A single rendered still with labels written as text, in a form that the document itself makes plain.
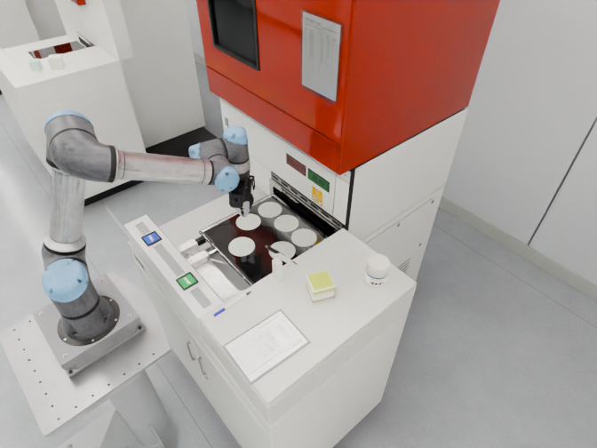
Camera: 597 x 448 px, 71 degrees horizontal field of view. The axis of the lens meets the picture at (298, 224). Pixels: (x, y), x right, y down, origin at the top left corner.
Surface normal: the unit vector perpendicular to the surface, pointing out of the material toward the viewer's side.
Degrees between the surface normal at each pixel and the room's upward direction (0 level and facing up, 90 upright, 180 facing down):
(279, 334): 0
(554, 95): 90
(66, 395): 0
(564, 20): 90
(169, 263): 0
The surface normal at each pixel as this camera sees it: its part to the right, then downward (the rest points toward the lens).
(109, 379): 0.00, -0.73
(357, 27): 0.65, 0.52
